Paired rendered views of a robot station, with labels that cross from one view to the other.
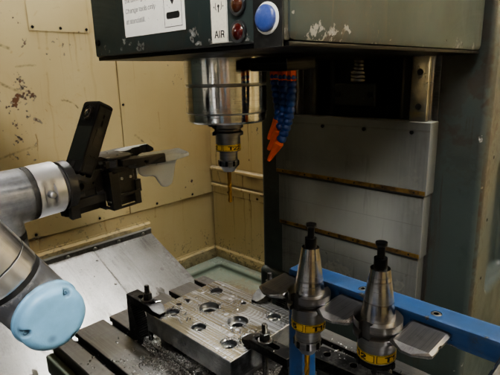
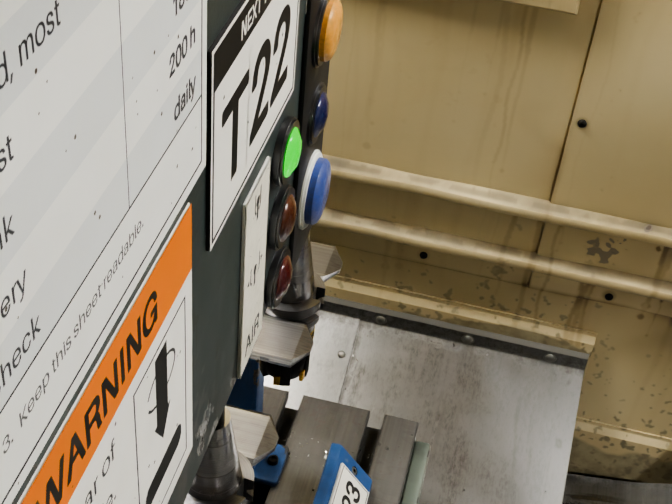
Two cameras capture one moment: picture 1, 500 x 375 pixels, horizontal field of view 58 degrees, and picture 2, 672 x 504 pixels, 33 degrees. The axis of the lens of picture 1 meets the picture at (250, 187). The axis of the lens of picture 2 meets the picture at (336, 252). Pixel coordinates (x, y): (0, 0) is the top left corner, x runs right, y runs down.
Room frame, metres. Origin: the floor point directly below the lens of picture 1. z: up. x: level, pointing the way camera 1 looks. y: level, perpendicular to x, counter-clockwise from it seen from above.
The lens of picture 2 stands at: (0.76, 0.31, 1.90)
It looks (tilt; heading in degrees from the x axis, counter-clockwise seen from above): 40 degrees down; 235
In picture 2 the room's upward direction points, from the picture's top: 6 degrees clockwise
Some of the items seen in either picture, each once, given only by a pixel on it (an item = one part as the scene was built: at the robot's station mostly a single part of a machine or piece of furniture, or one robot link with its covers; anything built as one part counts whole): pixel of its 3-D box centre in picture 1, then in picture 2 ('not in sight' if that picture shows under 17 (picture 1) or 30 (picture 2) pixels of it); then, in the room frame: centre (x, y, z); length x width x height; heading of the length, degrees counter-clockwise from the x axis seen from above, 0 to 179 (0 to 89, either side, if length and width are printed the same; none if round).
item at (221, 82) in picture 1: (225, 90); not in sight; (0.90, 0.04, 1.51); 0.16 x 0.16 x 0.12
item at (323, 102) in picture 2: not in sight; (317, 114); (0.55, -0.02, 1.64); 0.02 x 0.01 x 0.02; 46
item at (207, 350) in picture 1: (223, 323); not in sight; (0.95, 0.07, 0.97); 0.29 x 0.23 x 0.05; 46
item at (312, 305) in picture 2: not in sight; (289, 297); (0.37, -0.32, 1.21); 0.06 x 0.06 x 0.03
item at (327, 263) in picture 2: not in sight; (304, 259); (0.33, -0.36, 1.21); 0.07 x 0.05 x 0.01; 136
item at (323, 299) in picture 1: (309, 297); not in sight; (0.60, -0.08, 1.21); 0.06 x 0.06 x 0.03
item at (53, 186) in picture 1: (46, 189); not in sight; (0.62, 0.29, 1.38); 0.08 x 0.05 x 0.08; 49
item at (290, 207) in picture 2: (236, 4); (284, 217); (0.58, 0.01, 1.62); 0.02 x 0.01 x 0.02; 46
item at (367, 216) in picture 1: (344, 208); not in sight; (1.22, -0.27, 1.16); 0.48 x 0.05 x 0.51; 46
